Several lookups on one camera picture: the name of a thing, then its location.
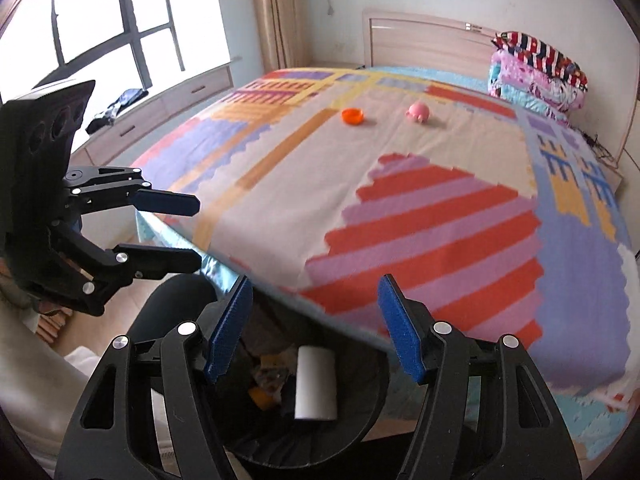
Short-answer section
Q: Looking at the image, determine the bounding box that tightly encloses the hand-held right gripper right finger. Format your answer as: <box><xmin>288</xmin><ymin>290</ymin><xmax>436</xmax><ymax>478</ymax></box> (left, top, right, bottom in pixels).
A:
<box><xmin>377</xmin><ymin>274</ymin><xmax>583</xmax><ymax>480</ymax></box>

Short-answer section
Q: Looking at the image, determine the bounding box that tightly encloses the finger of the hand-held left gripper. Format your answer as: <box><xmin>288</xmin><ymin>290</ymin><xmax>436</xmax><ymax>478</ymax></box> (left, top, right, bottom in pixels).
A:
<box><xmin>30</xmin><ymin>222</ymin><xmax>203</xmax><ymax>316</ymax></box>
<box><xmin>62</xmin><ymin>167</ymin><xmax>201</xmax><ymax>221</ymax></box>

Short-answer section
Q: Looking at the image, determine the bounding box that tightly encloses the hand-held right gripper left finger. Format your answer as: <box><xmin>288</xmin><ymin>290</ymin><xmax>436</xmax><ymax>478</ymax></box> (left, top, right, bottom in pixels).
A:
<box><xmin>54</xmin><ymin>274</ymin><xmax>254</xmax><ymax>480</ymax></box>

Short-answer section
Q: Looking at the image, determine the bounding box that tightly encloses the black lined trash bin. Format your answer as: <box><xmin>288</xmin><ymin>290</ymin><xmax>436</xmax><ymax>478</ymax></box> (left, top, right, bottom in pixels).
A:
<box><xmin>125</xmin><ymin>275</ymin><xmax>396</xmax><ymax>471</ymax></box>

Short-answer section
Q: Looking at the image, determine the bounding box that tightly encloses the white paper roll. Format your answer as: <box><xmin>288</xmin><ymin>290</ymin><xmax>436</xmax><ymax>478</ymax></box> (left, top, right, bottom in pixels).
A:
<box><xmin>294</xmin><ymin>345</ymin><xmax>339</xmax><ymax>421</ymax></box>

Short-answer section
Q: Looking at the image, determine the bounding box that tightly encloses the light wooden window bench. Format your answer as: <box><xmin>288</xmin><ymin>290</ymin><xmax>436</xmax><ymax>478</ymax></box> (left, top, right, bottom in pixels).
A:
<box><xmin>70</xmin><ymin>62</ymin><xmax>236</xmax><ymax>168</ymax></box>

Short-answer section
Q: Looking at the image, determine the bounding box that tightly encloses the dark cloth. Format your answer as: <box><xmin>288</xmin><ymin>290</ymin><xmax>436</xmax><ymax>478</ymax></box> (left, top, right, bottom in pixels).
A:
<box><xmin>86</xmin><ymin>88</ymin><xmax>150</xmax><ymax>135</ymax></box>

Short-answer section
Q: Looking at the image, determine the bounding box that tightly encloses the colourful patterned bed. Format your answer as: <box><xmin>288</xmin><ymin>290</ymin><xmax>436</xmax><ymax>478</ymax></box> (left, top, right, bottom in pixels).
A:
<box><xmin>135</xmin><ymin>65</ymin><xmax>640</xmax><ymax>461</ymax></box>

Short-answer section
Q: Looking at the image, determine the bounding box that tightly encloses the person's white clothing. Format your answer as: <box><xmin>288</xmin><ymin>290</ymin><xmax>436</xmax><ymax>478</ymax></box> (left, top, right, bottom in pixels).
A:
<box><xmin>0</xmin><ymin>280</ymin><xmax>171</xmax><ymax>480</ymax></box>

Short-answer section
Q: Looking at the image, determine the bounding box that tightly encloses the beige curtain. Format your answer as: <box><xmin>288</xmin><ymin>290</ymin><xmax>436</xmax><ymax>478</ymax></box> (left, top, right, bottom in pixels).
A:
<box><xmin>247</xmin><ymin>0</ymin><xmax>314</xmax><ymax>74</ymax></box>

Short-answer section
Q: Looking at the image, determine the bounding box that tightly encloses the pink toy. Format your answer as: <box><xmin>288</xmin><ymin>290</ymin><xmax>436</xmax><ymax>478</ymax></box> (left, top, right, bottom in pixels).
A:
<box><xmin>406</xmin><ymin>101</ymin><xmax>434</xmax><ymax>124</ymax></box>

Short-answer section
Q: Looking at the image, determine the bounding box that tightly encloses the light wooden nightstand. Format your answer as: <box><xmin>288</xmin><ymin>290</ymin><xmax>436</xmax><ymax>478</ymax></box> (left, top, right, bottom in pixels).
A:
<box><xmin>570</xmin><ymin>126</ymin><xmax>627</xmax><ymax>197</ymax></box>

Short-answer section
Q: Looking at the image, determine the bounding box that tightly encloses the pink patterned folded quilt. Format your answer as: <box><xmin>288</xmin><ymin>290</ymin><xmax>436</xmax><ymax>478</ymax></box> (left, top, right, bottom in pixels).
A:
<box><xmin>487</xmin><ymin>52</ymin><xmax>586</xmax><ymax>122</ymax></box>

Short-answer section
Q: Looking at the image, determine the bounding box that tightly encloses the light wooden headboard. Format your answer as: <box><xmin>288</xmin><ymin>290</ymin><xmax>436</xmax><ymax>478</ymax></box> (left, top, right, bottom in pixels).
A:
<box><xmin>361</xmin><ymin>7</ymin><xmax>640</xmax><ymax>161</ymax></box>

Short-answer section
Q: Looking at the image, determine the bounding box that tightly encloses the striped folded quilt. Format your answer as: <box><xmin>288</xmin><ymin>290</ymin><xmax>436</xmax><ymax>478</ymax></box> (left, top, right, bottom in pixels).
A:
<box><xmin>492</xmin><ymin>31</ymin><xmax>589</xmax><ymax>92</ymax></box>

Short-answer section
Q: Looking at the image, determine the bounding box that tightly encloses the window with dark frame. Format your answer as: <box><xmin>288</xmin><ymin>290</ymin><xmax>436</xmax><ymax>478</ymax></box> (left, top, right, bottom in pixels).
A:
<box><xmin>0</xmin><ymin>0</ymin><xmax>232</xmax><ymax>107</ymax></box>

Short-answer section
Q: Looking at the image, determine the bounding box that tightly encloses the black cable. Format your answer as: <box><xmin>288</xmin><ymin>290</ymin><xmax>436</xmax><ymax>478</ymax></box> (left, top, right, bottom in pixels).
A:
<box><xmin>579</xmin><ymin>129</ymin><xmax>621</xmax><ymax>167</ymax></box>

